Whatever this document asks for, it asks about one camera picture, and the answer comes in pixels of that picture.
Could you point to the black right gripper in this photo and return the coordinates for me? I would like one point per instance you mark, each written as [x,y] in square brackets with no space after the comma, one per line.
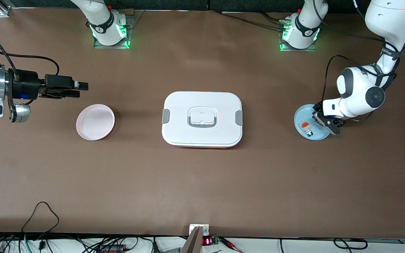
[29,86]

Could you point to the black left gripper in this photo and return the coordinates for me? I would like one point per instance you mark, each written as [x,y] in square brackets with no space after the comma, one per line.
[316,107]

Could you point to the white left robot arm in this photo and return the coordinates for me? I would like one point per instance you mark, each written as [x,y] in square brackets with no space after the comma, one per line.
[357,95]

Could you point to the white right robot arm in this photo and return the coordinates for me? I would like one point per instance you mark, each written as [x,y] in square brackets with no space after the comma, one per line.
[100,21]

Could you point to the light blue round plate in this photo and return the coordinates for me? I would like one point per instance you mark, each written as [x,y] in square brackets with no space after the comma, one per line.
[302,114]

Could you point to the pink round plate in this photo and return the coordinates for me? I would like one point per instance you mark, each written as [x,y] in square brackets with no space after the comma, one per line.
[95,122]

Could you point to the red clip leads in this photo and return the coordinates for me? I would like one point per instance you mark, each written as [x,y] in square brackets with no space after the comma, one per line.
[229,241]

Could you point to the red digit display board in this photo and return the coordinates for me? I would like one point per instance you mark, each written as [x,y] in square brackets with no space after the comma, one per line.
[207,241]

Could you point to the orange black connector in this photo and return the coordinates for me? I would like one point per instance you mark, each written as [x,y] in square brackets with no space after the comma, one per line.
[113,249]

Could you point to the white and orange switch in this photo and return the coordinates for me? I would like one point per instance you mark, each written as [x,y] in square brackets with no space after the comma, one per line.
[305,128]

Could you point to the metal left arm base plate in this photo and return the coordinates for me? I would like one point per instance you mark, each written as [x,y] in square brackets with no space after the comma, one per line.
[313,48]

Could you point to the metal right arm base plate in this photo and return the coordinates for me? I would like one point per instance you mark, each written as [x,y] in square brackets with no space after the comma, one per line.
[129,31]

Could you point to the aluminium frame profile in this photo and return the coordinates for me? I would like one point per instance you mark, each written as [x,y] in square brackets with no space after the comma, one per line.
[2,7]

